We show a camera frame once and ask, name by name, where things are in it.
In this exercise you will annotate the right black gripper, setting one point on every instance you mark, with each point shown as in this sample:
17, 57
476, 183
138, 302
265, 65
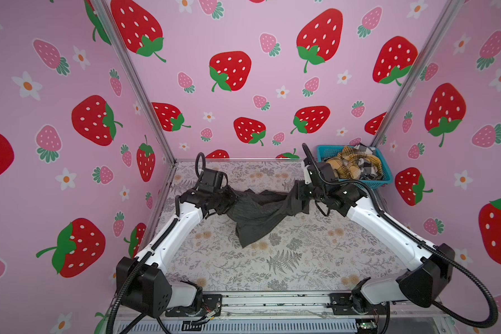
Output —
301, 188

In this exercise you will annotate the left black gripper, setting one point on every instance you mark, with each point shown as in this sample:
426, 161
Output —
232, 199

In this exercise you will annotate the dark grey pinstripe shirt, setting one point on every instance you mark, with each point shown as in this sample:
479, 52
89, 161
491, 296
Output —
257, 214

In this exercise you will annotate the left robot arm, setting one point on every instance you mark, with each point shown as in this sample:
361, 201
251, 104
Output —
142, 284

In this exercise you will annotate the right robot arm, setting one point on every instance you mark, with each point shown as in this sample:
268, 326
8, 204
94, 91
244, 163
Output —
425, 276

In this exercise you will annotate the yellow plaid shirt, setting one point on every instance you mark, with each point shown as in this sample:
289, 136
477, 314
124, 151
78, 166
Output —
357, 163

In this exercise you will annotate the teal plastic basket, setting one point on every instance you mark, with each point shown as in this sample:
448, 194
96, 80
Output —
324, 152

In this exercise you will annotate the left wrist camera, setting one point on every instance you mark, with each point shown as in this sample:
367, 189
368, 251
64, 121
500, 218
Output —
211, 180

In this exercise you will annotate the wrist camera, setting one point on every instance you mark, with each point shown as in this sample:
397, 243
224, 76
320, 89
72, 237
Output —
314, 174
211, 180

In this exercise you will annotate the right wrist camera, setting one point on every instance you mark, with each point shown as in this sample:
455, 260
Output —
314, 174

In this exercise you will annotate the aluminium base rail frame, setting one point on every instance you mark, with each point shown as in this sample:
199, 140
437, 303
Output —
287, 312

